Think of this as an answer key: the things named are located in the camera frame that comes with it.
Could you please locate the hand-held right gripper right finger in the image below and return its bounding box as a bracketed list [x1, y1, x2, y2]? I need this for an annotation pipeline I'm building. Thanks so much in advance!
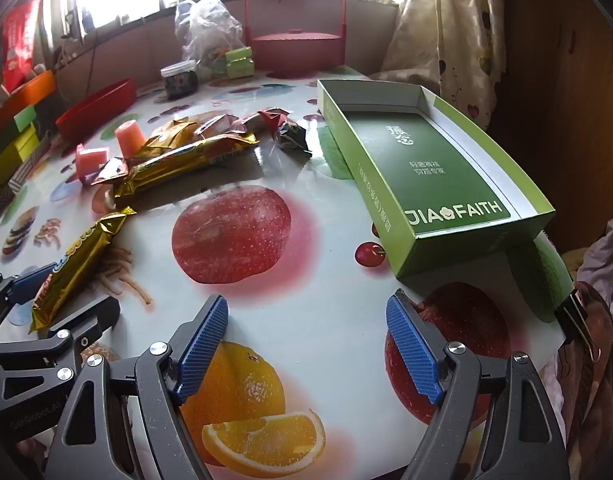
[385, 289, 572, 480]

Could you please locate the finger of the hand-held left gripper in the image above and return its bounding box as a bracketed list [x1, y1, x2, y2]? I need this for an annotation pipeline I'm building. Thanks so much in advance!
[0, 294, 121, 386]
[0, 262, 57, 323]

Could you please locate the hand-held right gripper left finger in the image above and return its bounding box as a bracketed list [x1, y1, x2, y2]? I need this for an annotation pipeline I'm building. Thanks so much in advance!
[41, 294, 230, 480]

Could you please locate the long gold snack bar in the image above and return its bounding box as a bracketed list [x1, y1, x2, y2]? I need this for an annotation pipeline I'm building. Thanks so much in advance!
[29, 208, 137, 333]
[114, 132, 261, 200]

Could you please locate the pink jelly cup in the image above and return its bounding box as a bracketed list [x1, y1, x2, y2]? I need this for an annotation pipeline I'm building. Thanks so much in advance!
[114, 119, 148, 157]
[75, 144, 111, 181]

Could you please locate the green cardboard box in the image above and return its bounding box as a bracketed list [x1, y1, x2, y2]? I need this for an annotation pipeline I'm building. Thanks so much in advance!
[316, 79, 557, 279]

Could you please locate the orange gold snack packet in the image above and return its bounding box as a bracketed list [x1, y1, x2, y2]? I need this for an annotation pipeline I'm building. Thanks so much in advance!
[141, 119, 202, 158]
[194, 115, 237, 143]

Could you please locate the dark candy packet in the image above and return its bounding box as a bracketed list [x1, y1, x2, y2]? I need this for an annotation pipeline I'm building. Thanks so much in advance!
[275, 120, 312, 158]

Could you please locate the red foil candy packet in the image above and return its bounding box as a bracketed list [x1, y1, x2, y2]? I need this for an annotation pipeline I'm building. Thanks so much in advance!
[259, 107, 293, 136]

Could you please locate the fruit printed tablecloth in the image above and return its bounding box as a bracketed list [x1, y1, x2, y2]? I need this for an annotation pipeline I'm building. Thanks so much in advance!
[0, 65, 574, 480]

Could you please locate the brown patterned cloth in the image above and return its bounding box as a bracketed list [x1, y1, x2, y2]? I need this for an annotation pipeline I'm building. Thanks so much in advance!
[541, 280, 613, 480]

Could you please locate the red oval tray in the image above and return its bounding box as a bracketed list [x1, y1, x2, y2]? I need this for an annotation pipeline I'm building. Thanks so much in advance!
[55, 78, 137, 145]

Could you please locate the orange box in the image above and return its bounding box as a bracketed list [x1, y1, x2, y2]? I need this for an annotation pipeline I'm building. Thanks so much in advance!
[0, 70, 57, 133]

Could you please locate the pale purple cloth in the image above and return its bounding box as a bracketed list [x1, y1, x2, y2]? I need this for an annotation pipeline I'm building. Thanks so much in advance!
[571, 217, 613, 301]

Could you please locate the red printed bag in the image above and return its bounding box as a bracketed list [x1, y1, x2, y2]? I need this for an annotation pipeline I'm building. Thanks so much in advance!
[1, 0, 42, 93]

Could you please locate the dark jar with clear lid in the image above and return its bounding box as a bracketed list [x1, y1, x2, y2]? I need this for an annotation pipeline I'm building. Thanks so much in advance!
[160, 60, 199, 100]

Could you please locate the green lidded jar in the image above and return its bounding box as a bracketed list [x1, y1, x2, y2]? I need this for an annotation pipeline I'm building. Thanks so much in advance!
[224, 46, 256, 79]

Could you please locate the brown wooden wardrobe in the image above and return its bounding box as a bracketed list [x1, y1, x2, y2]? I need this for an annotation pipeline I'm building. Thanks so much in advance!
[491, 0, 613, 256]

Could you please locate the clear plastic bag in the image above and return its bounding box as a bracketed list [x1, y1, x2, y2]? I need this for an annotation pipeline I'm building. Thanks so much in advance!
[174, 0, 247, 81]

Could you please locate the cream patterned curtain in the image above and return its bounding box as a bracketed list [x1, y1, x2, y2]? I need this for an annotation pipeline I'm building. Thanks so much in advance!
[381, 0, 507, 126]

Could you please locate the black wall cable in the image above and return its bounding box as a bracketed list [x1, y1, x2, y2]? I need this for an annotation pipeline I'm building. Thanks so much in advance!
[84, 25, 98, 96]

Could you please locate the red basket with handle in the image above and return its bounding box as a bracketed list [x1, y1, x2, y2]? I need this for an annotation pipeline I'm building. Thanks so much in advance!
[244, 0, 348, 75]

